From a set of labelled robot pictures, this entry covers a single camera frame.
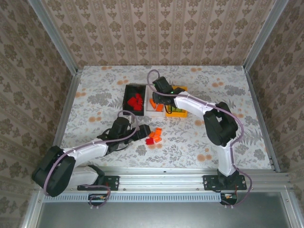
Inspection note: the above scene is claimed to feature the aluminium mounting rail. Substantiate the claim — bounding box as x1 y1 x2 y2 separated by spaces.
34 166 292 193

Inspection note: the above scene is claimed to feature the aluminium frame rail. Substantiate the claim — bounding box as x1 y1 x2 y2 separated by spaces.
33 67 84 190
20 190 47 228
280 187 304 228
244 68 282 173

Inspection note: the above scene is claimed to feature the black connector box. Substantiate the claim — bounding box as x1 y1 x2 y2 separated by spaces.
88 193 108 203
220 192 238 205

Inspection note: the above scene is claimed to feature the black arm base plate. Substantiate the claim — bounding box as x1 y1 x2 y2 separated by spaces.
77 175 120 191
202 174 247 191

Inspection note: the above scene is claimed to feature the grey metal panel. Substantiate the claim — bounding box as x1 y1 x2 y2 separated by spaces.
35 192 294 228

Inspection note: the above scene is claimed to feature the aluminium frame post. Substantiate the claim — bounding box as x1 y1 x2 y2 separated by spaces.
27 0 80 76
242 0 278 72

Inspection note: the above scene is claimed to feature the grey slotted cable duct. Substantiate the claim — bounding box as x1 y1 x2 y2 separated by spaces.
43 191 224 203

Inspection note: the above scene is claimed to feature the floral print tablecloth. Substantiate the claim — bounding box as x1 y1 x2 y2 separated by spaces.
58 65 273 171

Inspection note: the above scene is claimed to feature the black plastic bin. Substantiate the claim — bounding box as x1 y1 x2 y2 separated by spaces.
123 84 148 116

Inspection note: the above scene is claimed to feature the yellow plastic bin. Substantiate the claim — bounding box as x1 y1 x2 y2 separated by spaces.
165 85 189 119

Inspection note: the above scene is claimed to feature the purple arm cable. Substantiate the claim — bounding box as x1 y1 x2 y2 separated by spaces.
146 68 252 209
42 109 141 210

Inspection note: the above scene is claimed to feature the white plastic bin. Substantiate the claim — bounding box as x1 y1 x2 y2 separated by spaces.
145 89 167 117

